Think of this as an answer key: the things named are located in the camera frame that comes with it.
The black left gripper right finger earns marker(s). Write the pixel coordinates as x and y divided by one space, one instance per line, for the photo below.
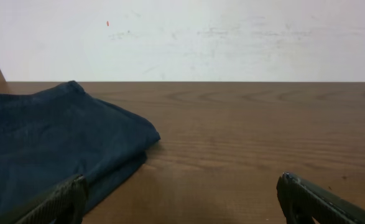
303 202

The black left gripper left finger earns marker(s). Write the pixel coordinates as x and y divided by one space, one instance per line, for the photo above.
63 203

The folded navy blue garment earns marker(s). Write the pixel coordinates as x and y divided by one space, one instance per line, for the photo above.
49 136

